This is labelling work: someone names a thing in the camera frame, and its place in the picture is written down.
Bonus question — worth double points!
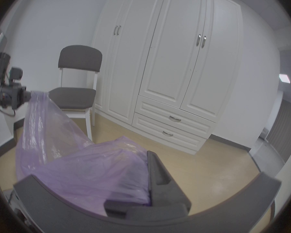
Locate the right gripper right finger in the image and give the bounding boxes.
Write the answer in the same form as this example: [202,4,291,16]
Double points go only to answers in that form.
[127,150,192,219]

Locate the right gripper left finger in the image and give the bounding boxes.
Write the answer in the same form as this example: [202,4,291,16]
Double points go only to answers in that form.
[104,158,151,218]

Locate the purple plastic bag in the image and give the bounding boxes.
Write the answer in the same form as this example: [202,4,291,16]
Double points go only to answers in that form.
[16,91,153,207]

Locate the grey and white chair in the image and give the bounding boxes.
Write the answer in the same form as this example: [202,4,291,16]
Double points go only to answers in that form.
[49,45,103,142]

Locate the white wardrobe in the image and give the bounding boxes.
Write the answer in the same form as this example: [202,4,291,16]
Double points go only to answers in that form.
[91,0,244,155]

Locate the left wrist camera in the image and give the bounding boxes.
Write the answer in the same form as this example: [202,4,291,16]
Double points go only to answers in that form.
[8,67,24,87]

